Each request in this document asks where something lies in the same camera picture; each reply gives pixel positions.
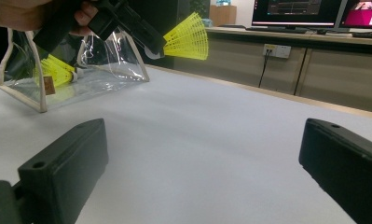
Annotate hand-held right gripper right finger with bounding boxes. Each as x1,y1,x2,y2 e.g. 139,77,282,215
298,118,372,224

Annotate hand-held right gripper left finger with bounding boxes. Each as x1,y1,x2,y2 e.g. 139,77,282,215
18,118,109,224

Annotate yellow shuttlecock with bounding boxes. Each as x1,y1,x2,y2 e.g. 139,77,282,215
145,11,210,62
45,54,77,74
34,63,84,88

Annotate clear bag with beige trim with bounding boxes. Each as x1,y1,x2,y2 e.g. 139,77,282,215
0,26,150,114

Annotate brown box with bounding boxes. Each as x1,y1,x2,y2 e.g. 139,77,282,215
209,4,238,27

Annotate beige cabinet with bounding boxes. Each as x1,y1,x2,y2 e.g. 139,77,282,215
173,27,372,115

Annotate white table sheet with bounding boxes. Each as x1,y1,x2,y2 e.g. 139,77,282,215
0,66,372,224

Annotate black keyboard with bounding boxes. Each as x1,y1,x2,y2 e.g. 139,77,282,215
351,31,372,40

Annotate wide computer monitor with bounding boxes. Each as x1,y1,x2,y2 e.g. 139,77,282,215
251,0,343,30

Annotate computer monitor with pink picture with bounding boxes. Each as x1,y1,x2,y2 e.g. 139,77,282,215
340,0,372,30

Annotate black wall socket cable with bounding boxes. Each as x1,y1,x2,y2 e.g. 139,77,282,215
257,49,270,89

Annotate white wall socket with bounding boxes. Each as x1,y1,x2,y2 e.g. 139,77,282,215
262,43,293,60

